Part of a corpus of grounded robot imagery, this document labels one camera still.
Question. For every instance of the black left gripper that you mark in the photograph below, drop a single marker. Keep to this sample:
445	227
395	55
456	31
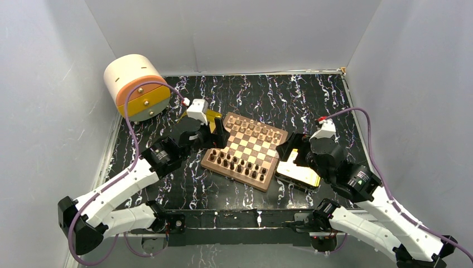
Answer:
217	140

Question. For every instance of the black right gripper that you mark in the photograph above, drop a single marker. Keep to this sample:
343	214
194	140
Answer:
297	140

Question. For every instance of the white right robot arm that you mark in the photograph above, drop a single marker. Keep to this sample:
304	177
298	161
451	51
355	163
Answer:
406	242

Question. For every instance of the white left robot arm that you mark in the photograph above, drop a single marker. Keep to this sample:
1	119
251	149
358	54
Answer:
90	218

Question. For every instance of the wooden chess board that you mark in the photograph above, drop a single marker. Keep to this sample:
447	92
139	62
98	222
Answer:
252	141

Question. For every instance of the gold tin box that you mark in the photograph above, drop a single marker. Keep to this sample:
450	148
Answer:
211	115

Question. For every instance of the gold tin lid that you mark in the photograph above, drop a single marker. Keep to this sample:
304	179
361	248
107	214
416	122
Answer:
302	177

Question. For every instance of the round cream drawer cabinet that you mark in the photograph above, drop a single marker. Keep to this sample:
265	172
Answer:
136	87

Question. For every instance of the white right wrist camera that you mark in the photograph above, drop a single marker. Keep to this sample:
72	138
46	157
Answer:
327	129

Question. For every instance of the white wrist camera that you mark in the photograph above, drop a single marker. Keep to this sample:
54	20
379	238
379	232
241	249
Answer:
327	129
196	109

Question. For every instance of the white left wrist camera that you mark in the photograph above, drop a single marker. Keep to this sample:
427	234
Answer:
196	109

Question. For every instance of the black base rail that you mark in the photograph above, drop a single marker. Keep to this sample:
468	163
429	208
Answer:
240	225

